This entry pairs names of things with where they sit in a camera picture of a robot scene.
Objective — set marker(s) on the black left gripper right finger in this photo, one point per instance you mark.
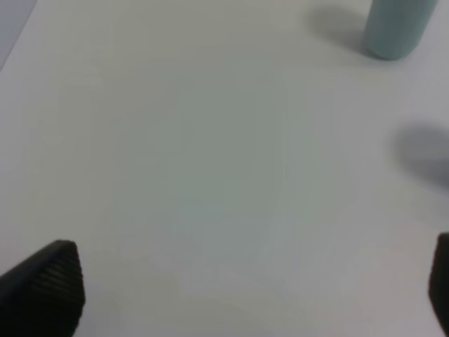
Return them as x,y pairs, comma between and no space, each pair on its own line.
439,281

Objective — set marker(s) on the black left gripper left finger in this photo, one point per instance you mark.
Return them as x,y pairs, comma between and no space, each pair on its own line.
44,295

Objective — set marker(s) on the teal plastic cup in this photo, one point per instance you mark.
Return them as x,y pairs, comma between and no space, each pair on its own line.
394,28

